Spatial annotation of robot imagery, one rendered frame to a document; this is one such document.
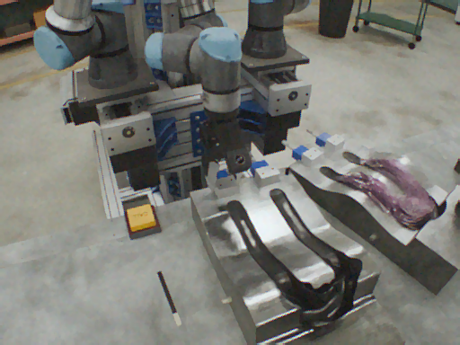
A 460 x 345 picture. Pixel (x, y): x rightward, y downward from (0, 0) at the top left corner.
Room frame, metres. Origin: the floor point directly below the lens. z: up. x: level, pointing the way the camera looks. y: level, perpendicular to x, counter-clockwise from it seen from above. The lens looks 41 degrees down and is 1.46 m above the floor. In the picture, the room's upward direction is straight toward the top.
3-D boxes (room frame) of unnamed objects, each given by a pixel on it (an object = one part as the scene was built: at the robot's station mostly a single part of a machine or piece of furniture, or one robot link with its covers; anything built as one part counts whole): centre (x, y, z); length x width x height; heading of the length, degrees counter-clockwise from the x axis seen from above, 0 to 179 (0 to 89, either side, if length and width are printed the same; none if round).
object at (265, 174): (0.66, -0.08, 0.89); 0.13 x 0.05 x 0.05; 21
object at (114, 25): (0.89, 0.33, 1.20); 0.13 x 0.12 x 0.14; 155
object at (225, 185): (0.62, 0.02, 0.89); 0.13 x 0.05 x 0.05; 21
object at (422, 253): (0.59, -0.43, 0.86); 0.50 x 0.26 x 0.11; 38
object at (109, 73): (0.89, 0.33, 1.09); 0.15 x 0.15 x 0.10
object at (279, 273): (0.40, -0.13, 0.92); 0.35 x 0.16 x 0.09; 21
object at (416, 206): (0.59, -0.42, 0.90); 0.26 x 0.18 x 0.08; 38
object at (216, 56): (0.60, 0.01, 1.21); 0.09 x 0.08 x 0.11; 65
